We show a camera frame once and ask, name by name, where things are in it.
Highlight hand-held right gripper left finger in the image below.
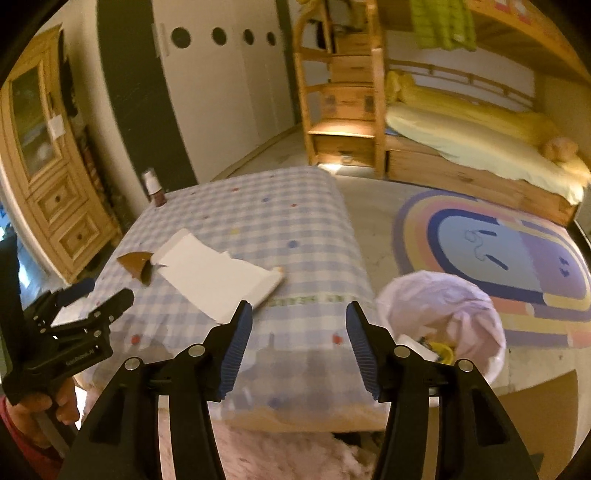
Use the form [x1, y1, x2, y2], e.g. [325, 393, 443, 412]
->
[58, 300, 254, 480]

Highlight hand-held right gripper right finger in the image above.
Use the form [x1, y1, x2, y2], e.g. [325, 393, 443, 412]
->
[345, 301, 541, 480]

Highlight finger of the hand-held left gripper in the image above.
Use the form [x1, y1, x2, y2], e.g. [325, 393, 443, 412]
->
[25, 279, 95, 319]
[51, 289, 136, 340]

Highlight bin with pale plastic bag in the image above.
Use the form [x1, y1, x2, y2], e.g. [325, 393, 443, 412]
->
[376, 271, 507, 386]

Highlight person's left forearm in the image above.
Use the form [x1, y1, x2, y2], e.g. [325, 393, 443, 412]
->
[0, 397, 61, 467]

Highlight person's left hand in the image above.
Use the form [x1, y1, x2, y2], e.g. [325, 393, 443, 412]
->
[9, 376, 81, 424]

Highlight brown torn cardboard piece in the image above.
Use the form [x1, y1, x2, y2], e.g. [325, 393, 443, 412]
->
[117, 250, 155, 284]

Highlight yellow packet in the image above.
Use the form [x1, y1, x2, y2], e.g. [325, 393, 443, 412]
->
[431, 342, 458, 365]

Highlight white folded paper sheet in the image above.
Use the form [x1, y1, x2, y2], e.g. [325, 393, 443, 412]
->
[152, 228, 284, 324]

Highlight wooden cabinet with drawers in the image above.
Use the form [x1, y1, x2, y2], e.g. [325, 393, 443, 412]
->
[0, 25, 123, 282]

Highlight brown pump bottle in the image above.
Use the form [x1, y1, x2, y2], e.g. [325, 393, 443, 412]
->
[142, 168, 166, 207]

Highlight pink fluffy rug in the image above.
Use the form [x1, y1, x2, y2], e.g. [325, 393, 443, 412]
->
[203, 420, 382, 480]

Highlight blue checked tablecloth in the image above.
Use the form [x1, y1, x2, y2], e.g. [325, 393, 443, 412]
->
[76, 166, 389, 421]

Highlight pastel rainbow rug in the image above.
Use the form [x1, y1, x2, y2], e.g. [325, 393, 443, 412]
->
[392, 187, 591, 349]

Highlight dark hanging cloth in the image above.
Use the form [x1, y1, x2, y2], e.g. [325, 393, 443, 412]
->
[59, 51, 79, 121]

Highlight wooden bunk bed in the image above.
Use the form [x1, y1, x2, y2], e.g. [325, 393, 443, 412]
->
[376, 0, 591, 227]

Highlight dark wardrobe door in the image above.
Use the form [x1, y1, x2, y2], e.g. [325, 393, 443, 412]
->
[98, 0, 199, 192]

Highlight white wardrobe with round holes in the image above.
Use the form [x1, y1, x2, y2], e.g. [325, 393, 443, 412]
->
[97, 0, 296, 195]

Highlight yellow bedding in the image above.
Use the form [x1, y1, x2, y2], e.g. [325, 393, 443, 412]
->
[385, 71, 591, 204]

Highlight wooden stair drawers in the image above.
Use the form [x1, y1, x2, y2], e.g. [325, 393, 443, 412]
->
[293, 0, 389, 178]

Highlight tan plush toy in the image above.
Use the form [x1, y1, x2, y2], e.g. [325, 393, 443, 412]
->
[542, 136, 579, 162]

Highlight green puffer jacket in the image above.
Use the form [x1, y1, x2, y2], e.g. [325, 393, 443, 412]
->
[409, 0, 477, 51]

